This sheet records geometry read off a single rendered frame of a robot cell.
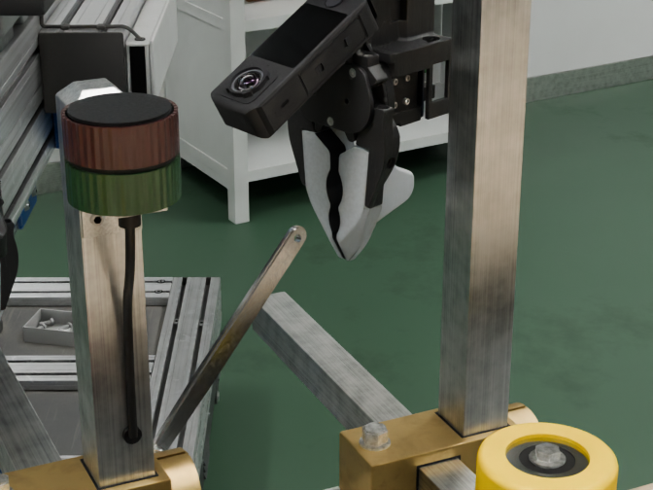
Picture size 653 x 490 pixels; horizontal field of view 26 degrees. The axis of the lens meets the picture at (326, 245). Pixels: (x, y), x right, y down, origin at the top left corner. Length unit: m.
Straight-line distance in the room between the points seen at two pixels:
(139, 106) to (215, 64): 2.77
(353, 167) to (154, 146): 0.24
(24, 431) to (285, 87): 0.28
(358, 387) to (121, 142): 0.38
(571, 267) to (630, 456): 0.83
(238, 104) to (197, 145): 2.82
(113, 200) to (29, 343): 1.81
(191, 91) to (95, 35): 2.15
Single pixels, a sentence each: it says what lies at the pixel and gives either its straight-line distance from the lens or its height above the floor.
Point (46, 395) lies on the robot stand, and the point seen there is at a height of 0.21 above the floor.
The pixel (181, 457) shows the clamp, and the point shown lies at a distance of 0.89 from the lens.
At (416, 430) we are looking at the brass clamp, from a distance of 0.97.
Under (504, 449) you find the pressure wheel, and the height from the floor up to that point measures 0.91.
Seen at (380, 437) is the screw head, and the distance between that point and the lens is 0.94.
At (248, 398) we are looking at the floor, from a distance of 2.74.
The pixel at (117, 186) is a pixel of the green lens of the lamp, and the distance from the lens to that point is 0.72.
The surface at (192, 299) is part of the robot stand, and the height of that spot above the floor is 0.23.
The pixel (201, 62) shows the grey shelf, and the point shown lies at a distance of 3.58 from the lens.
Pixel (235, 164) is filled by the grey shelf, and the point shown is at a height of 0.16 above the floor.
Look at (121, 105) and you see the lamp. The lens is 0.74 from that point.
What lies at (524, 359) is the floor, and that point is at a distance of 2.91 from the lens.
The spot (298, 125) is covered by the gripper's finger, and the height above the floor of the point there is 1.03.
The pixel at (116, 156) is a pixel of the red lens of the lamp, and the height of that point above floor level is 1.10.
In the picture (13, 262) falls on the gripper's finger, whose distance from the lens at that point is 1.10.
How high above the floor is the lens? 1.33
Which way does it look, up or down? 23 degrees down
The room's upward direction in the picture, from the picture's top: straight up
